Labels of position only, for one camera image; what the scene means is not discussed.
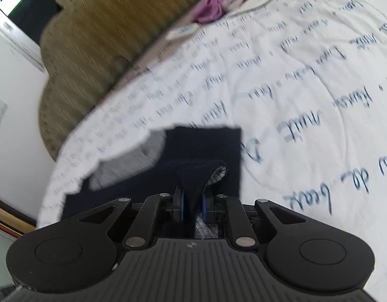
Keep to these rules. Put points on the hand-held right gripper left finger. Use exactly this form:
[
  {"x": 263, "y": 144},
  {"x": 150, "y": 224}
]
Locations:
[{"x": 180, "y": 206}]

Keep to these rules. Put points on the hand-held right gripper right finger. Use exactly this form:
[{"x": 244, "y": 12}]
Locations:
[{"x": 205, "y": 208}]

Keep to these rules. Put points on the navy grey-lined small garment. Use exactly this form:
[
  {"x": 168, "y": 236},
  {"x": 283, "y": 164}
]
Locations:
[{"x": 199, "y": 151}]

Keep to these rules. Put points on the white script-printed blanket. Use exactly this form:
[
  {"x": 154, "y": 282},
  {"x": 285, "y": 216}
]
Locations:
[{"x": 306, "y": 100}]

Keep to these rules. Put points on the olive padded headboard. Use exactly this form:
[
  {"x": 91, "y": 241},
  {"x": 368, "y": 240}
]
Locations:
[{"x": 102, "y": 37}]

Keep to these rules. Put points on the purple cloth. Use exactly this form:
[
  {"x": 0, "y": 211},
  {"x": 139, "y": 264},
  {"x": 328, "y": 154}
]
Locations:
[{"x": 212, "y": 6}]

